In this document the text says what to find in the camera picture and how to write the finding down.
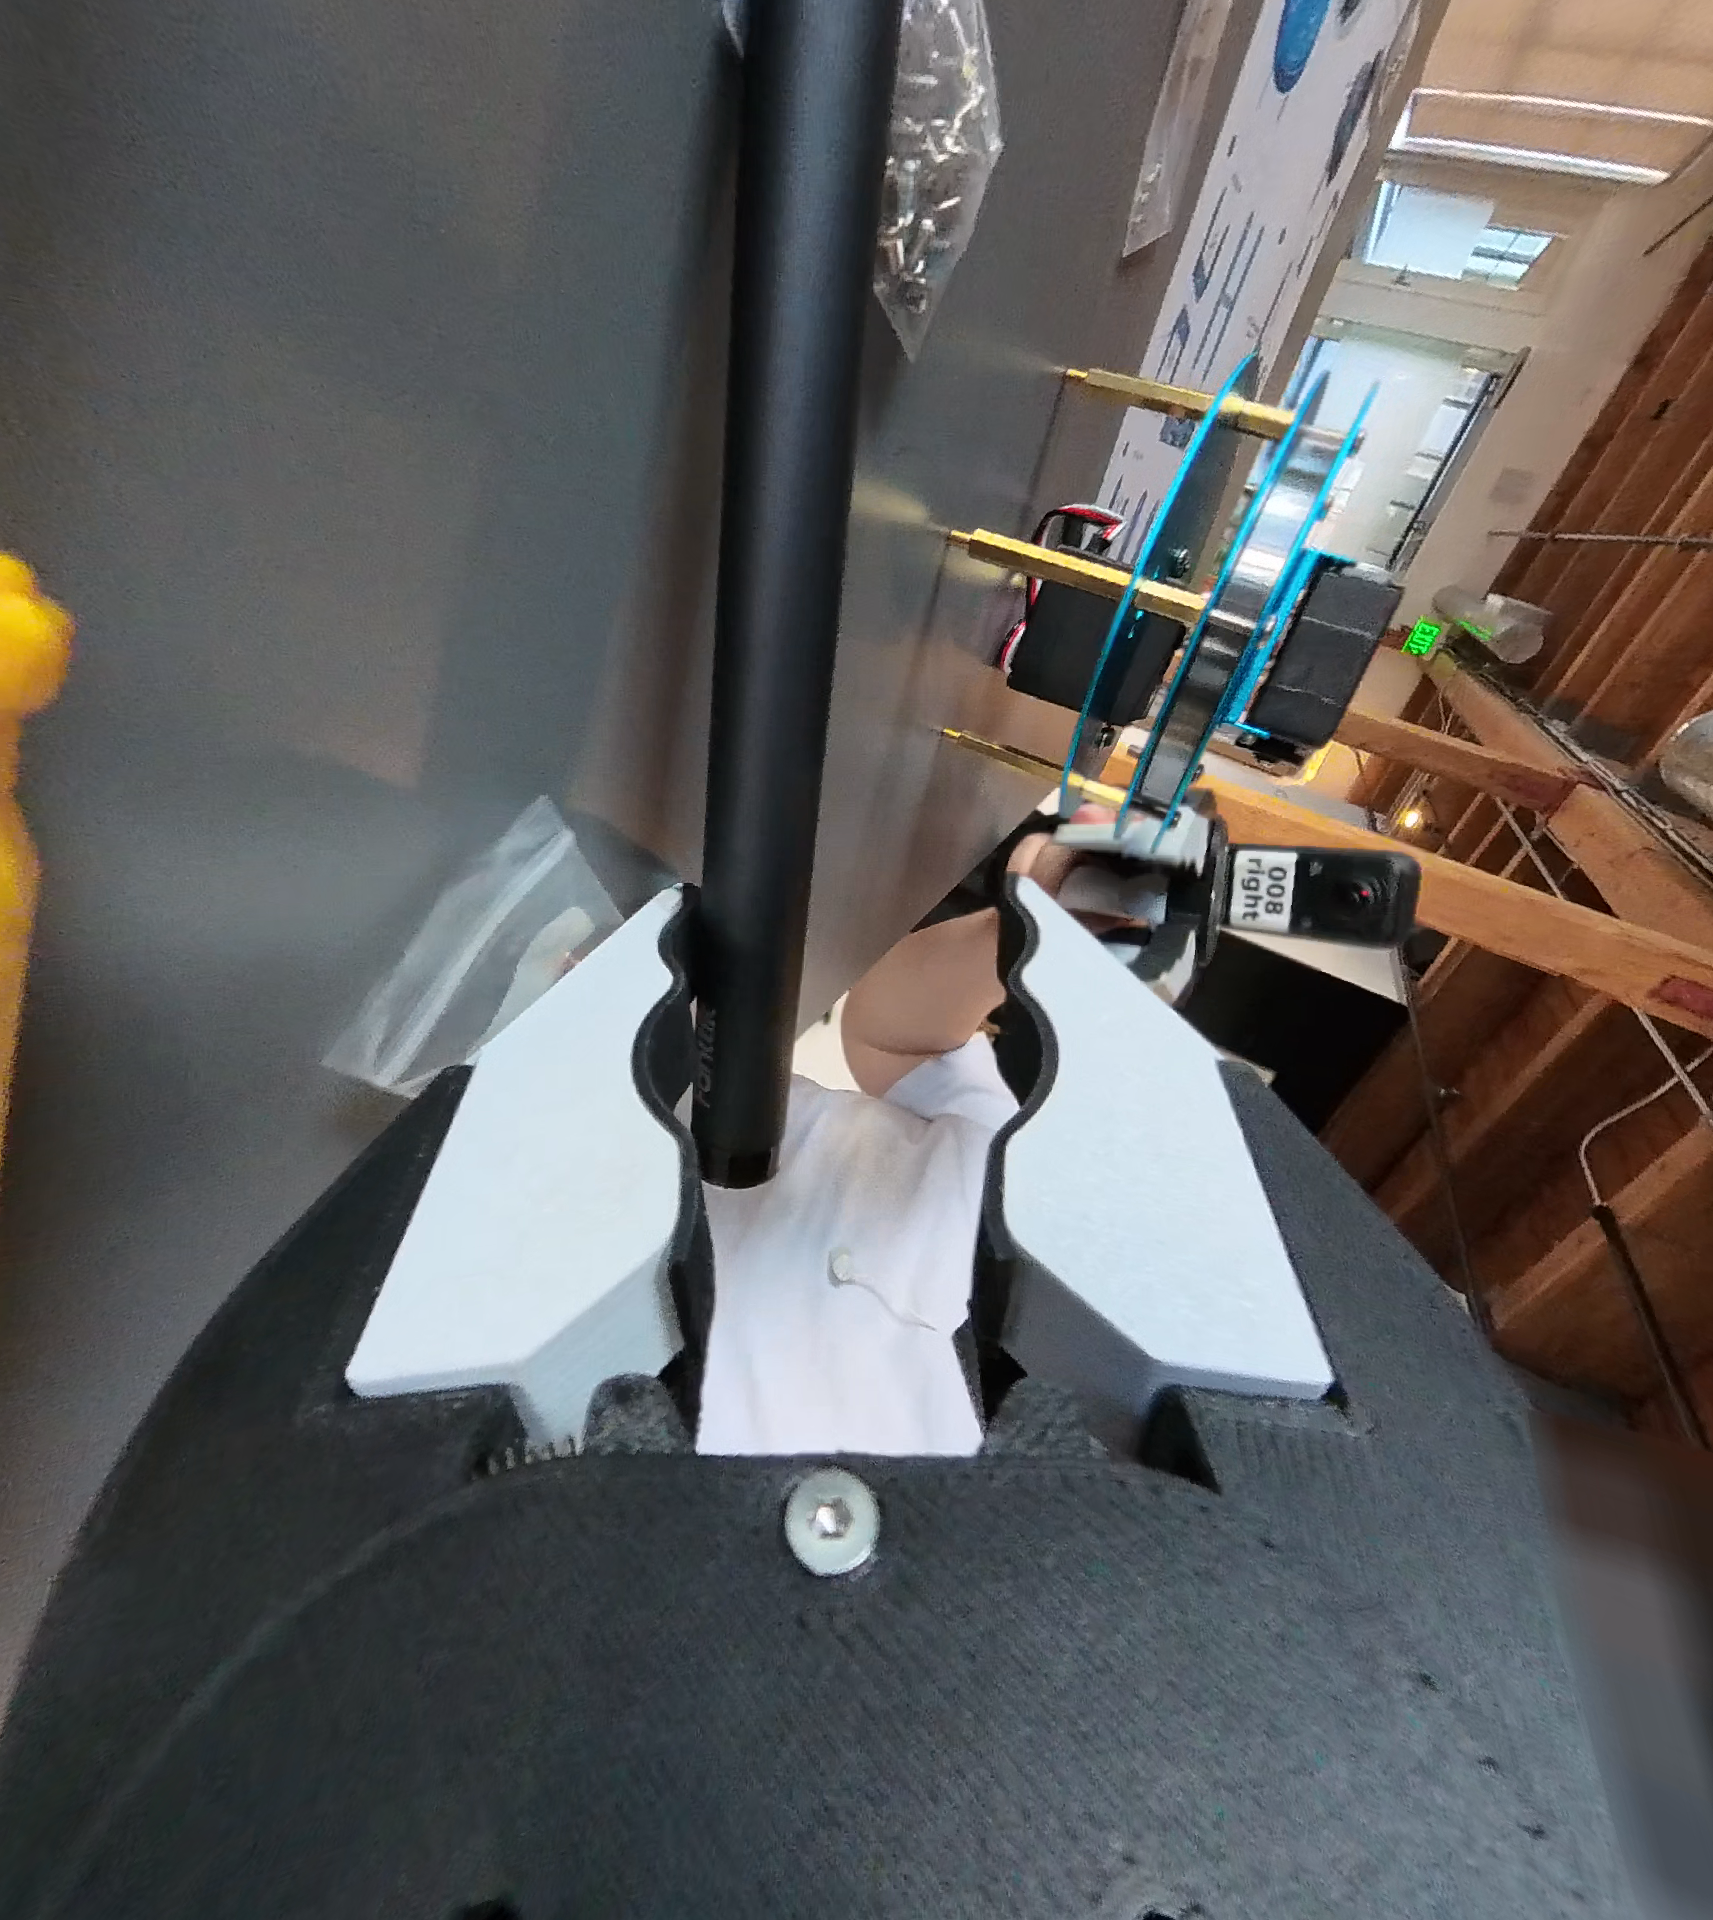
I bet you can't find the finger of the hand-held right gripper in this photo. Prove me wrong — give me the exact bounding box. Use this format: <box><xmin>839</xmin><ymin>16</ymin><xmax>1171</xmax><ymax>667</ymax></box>
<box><xmin>1080</xmin><ymin>810</ymin><xmax>1225</xmax><ymax>880</ymax></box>

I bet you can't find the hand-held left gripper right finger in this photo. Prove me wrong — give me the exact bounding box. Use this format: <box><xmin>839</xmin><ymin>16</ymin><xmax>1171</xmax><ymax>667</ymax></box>
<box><xmin>968</xmin><ymin>877</ymin><xmax>1351</xmax><ymax>1408</ymax></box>

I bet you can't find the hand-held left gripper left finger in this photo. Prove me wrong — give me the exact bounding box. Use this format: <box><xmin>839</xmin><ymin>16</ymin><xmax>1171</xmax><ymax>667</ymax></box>
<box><xmin>346</xmin><ymin>885</ymin><xmax>720</xmax><ymax>1451</ymax></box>

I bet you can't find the blue toy robot arm assembly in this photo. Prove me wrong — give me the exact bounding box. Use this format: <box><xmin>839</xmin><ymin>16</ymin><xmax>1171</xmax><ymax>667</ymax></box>
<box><xmin>939</xmin><ymin>352</ymin><xmax>1404</xmax><ymax>843</ymax></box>

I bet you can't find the black metal tube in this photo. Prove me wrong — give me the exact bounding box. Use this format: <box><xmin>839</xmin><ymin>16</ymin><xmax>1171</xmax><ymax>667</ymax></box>
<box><xmin>694</xmin><ymin>0</ymin><xmax>907</xmax><ymax>1194</ymax></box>

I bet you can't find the person's right forearm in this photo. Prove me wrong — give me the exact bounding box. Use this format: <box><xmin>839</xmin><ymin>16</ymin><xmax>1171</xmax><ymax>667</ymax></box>
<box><xmin>841</xmin><ymin>900</ymin><xmax>1026</xmax><ymax>1105</ymax></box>

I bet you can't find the person's right hand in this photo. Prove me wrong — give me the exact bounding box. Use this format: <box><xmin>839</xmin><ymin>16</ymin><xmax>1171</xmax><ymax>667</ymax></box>
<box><xmin>1012</xmin><ymin>804</ymin><xmax>1121</xmax><ymax>900</ymax></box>

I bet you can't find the clear empty zip bag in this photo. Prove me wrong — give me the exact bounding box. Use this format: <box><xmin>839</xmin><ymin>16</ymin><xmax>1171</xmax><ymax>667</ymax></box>
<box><xmin>322</xmin><ymin>795</ymin><xmax>648</xmax><ymax>1105</ymax></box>

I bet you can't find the person's white shirt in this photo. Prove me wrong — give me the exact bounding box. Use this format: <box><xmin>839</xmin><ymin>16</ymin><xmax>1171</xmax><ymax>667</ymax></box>
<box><xmin>698</xmin><ymin>1034</ymin><xmax>1023</xmax><ymax>1459</ymax></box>

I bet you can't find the wooden ceiling beam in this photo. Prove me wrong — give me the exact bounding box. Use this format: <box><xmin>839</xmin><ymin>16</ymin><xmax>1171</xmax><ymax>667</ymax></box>
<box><xmin>1329</xmin><ymin>704</ymin><xmax>1713</xmax><ymax>1061</ymax></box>

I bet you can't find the large printed instruction sheet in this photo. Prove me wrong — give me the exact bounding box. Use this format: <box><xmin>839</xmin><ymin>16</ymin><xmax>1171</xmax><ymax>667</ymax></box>
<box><xmin>1111</xmin><ymin>0</ymin><xmax>1417</xmax><ymax>505</ymax></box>

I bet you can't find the clear bag of screws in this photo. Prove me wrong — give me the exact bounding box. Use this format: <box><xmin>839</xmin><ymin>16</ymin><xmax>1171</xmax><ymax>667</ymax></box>
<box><xmin>878</xmin><ymin>0</ymin><xmax>1009</xmax><ymax>362</ymax></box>

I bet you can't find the ceiling light panel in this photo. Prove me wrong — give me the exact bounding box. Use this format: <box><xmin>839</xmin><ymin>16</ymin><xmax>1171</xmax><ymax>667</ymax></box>
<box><xmin>1389</xmin><ymin>86</ymin><xmax>1713</xmax><ymax>190</ymax></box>

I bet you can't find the red white black servo cable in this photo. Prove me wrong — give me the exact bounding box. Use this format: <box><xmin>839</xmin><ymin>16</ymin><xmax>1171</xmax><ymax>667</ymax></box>
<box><xmin>998</xmin><ymin>507</ymin><xmax>1121</xmax><ymax>679</ymax></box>

